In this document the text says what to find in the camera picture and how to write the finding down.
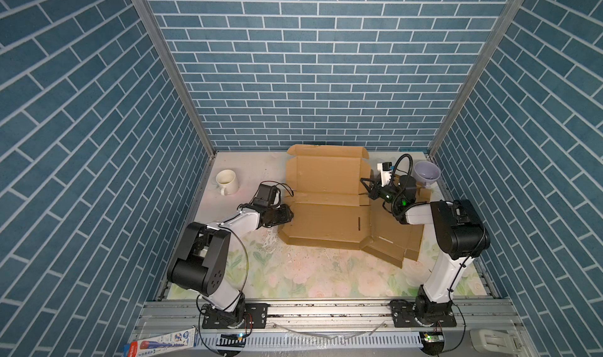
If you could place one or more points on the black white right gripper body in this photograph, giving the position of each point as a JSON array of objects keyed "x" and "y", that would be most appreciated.
[{"x": 380, "y": 193}]

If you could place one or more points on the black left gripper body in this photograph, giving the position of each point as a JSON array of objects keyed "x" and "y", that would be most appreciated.
[{"x": 277, "y": 215}]

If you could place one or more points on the brown cardboard box top sheet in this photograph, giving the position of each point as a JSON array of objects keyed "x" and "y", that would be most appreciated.
[{"x": 330, "y": 205}]

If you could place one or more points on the brown cardboard box sheet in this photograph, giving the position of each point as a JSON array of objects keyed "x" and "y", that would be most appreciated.
[
  {"x": 330, "y": 205},
  {"x": 395, "y": 234}
]

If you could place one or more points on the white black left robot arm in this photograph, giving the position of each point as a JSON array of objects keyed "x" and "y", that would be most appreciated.
[{"x": 200, "y": 258}]

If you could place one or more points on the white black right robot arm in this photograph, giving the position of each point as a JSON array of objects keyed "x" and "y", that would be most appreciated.
[{"x": 461, "y": 237}]

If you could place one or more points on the brown cardboard box lower sheet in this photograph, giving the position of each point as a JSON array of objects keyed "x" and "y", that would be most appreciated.
[{"x": 395, "y": 234}]

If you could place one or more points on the lavender ceramic mug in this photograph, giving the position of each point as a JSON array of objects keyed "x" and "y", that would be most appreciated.
[{"x": 426, "y": 173}]

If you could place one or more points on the white ceramic mug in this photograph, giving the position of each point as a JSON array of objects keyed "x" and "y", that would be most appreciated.
[{"x": 227, "y": 181}]

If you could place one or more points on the white red blue carton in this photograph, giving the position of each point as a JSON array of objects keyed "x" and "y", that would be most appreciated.
[{"x": 165, "y": 343}]

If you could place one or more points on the white plastic device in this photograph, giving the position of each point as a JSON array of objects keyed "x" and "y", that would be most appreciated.
[{"x": 493, "y": 341}]

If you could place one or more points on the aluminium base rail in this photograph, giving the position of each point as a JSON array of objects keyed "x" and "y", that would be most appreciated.
[{"x": 347, "y": 315}]

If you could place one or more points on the white slotted cable duct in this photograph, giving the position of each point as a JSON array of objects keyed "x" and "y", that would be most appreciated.
[{"x": 288, "y": 341}]

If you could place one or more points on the aluminium right corner post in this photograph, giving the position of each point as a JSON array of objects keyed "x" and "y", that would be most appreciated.
[{"x": 487, "y": 51}]

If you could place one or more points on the aluminium corner post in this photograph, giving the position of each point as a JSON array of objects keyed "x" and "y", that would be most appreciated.
[
  {"x": 144, "y": 10},
  {"x": 487, "y": 51}
]

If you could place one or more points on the aluminium left corner post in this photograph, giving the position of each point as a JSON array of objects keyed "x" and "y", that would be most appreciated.
[{"x": 144, "y": 10}]

